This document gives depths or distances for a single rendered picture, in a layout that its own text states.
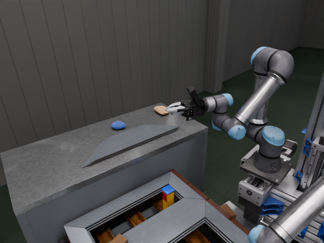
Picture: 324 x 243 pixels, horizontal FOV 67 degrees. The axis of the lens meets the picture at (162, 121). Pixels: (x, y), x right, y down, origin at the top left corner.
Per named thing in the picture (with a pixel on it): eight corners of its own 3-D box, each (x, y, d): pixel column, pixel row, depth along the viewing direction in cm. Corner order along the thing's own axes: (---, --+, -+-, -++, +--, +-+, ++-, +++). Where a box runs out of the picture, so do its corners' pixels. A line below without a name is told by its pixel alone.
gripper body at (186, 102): (185, 121, 121) (207, 116, 124) (186, 106, 116) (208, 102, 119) (179, 114, 127) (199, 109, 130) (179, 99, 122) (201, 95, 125)
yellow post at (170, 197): (168, 217, 155) (167, 195, 146) (163, 212, 158) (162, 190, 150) (173, 213, 157) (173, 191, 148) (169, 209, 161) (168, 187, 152)
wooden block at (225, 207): (235, 220, 152) (236, 214, 150) (227, 223, 150) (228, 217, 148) (225, 208, 160) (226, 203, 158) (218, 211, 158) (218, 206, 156)
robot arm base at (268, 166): (260, 154, 152) (262, 141, 147) (285, 164, 143) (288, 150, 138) (248, 165, 142) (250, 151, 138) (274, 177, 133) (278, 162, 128)
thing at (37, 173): (16, 216, 118) (13, 210, 116) (1, 157, 161) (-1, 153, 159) (208, 131, 184) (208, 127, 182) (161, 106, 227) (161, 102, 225)
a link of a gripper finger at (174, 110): (167, 121, 117) (184, 118, 120) (168, 111, 114) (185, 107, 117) (165, 118, 120) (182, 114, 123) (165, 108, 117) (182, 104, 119)
